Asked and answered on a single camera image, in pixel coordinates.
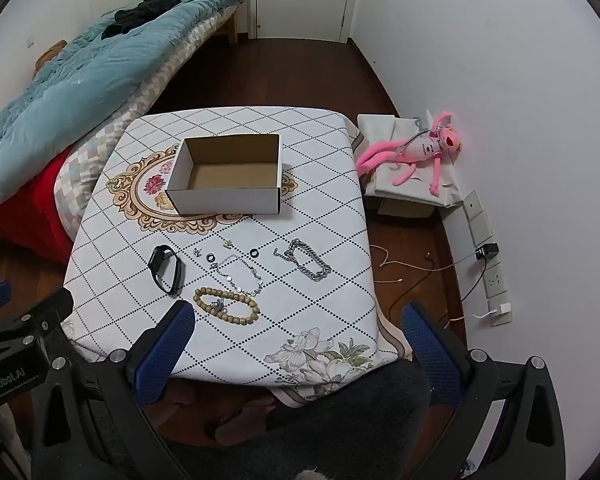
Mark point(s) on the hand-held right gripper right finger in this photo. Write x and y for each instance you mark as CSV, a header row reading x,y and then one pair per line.
x,y
430,355

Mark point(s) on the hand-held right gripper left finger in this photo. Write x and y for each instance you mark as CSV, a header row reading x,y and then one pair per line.
x,y
164,347

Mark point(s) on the black smart band watch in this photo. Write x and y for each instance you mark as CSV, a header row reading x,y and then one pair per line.
x,y
172,280

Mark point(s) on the small silver pendant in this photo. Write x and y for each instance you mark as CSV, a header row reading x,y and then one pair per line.
x,y
218,303

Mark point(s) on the cardboard box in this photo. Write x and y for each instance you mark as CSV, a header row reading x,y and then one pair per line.
x,y
220,201

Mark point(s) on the red blanket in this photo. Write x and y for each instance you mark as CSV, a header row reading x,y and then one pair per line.
x,y
20,220

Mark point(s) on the white plug-in charger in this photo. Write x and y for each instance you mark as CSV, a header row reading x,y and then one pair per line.
x,y
503,309

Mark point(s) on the person's bare foot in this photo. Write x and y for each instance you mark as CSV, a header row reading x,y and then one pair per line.
x,y
240,420

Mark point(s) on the person's grey trousers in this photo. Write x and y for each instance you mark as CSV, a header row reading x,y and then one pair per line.
x,y
350,425

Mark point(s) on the black plug-in charger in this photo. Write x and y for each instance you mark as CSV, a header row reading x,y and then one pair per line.
x,y
487,251

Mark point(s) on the pink plush toy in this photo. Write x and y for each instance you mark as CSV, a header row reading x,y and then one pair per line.
x,y
425,147

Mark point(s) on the light blue quilt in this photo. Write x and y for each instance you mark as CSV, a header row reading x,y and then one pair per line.
x,y
80,90

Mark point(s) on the brown pillow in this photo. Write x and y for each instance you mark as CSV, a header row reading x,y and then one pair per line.
x,y
50,55

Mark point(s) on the black clothes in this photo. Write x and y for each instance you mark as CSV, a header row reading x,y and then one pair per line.
x,y
140,10

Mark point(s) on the white wall socket panel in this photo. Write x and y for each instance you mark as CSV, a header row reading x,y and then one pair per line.
x,y
496,282

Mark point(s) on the wooden bed frame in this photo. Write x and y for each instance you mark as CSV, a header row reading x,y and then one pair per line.
x,y
231,27

